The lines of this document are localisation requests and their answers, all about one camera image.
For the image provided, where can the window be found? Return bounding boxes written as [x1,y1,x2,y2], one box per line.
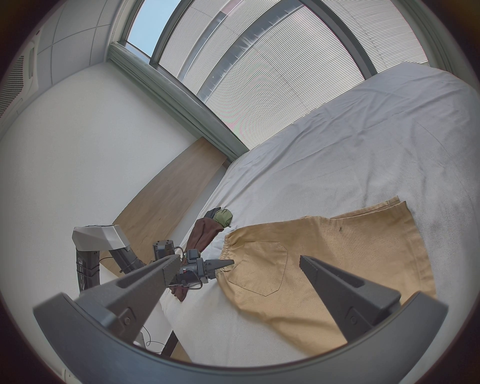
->
[125,0,430,151]

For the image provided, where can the green garment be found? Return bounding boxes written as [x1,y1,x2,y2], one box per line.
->
[214,208,234,229]

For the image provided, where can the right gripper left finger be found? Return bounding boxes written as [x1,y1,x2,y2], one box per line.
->
[77,254,183,343]

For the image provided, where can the brown garment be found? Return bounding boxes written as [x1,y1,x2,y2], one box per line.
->
[169,217,226,304]

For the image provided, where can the tan shorts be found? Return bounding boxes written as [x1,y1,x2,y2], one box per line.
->
[217,197,437,357]

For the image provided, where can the grey-green curtain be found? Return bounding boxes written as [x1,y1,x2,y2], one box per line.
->
[107,41,250,162]

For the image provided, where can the bed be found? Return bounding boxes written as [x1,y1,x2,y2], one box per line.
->
[99,62,479,366]

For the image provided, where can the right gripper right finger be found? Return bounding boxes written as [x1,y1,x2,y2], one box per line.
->
[299,255,403,344]

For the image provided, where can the white air conditioner vent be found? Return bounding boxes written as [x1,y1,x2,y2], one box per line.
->
[0,32,40,119]

